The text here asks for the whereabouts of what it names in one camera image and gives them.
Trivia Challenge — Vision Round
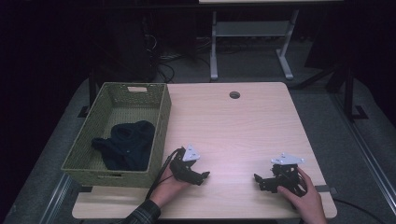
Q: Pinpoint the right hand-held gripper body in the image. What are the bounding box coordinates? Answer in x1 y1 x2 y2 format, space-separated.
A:
266 152 308 198

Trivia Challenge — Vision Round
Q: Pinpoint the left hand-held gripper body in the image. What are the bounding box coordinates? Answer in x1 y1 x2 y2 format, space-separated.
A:
169 144 202 185

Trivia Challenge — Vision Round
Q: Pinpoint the dark navy cloth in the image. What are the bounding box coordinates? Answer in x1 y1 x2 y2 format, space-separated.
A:
91 119 156 172

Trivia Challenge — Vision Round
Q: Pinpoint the green woven basket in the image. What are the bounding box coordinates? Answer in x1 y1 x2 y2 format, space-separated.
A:
61 81 173 189

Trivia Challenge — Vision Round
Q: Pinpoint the person's left hand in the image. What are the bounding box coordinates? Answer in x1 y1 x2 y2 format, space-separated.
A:
148 163 191 208

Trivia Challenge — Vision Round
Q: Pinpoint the person's right hand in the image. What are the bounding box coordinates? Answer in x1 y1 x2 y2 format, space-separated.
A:
276 166 329 224

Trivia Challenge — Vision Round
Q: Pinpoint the black metal stand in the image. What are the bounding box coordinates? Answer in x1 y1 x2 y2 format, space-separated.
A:
342 65 370 121
77 68 98 119

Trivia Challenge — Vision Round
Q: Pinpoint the dark computer tower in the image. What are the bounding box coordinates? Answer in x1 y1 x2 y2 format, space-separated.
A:
92 13 158 84

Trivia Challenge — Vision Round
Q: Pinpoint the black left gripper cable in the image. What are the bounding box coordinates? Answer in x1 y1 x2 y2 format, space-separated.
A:
145 147 184 201

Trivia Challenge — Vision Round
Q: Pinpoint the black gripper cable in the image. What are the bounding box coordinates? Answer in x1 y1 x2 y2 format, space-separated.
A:
332 197 389 224
145 147 184 201

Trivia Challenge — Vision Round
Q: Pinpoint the grey table edge bracket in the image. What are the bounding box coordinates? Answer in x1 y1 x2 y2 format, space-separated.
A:
314 184 338 196

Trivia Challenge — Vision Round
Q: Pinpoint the aluminium floor rail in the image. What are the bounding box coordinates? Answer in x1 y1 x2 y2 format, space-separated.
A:
39 173 76 224
329 91 396 217

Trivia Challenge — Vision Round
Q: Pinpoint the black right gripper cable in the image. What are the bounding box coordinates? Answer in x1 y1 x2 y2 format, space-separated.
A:
332 197 389 224

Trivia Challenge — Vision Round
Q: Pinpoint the tangle of floor cables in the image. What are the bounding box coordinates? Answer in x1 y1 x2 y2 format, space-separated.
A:
148 33 216 84

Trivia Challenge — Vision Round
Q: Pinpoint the white metal desk frame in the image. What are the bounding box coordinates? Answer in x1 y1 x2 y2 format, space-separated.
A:
209 8 301 81

